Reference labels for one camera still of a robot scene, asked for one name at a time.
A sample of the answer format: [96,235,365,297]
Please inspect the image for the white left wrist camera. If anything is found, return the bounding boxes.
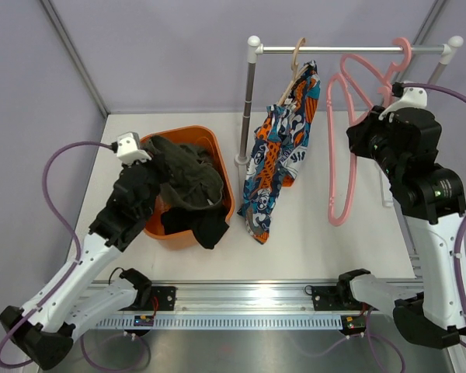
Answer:
[111,132,152,166]

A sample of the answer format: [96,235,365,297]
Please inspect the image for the black shorts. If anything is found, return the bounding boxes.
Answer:
[161,205,229,249]

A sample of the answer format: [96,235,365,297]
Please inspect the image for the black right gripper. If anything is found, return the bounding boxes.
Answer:
[348,106,405,182]

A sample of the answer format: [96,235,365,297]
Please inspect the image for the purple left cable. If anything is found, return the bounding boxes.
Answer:
[0,140,120,369]

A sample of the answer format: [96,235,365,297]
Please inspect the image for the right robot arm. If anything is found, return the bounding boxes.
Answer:
[336,106,466,349]

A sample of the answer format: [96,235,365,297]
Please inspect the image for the metal clothes rack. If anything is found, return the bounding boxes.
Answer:
[235,35,464,190]

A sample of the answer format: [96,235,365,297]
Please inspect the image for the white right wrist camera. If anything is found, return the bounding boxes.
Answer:
[378,82,428,120]

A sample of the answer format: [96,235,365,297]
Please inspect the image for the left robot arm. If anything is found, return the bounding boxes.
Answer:
[0,155,169,370]

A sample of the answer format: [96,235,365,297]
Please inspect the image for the beige wooden hanger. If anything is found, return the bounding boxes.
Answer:
[276,37,306,106]

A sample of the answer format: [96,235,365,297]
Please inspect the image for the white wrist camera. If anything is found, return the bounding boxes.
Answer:
[378,82,428,120]
[111,132,152,166]

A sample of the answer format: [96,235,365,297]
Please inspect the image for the colourful patterned shorts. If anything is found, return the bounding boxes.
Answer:
[238,60,321,244]

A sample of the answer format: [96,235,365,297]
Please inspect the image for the orange plastic basket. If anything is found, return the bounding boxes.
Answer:
[141,126,235,249]

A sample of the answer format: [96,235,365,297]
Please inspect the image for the grey slotted cable duct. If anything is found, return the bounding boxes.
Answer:
[95,314,343,330]

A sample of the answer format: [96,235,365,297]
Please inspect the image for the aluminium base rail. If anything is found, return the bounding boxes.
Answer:
[152,280,361,314]

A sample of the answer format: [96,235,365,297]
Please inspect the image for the olive green shorts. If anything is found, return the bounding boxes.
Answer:
[142,135,224,211]

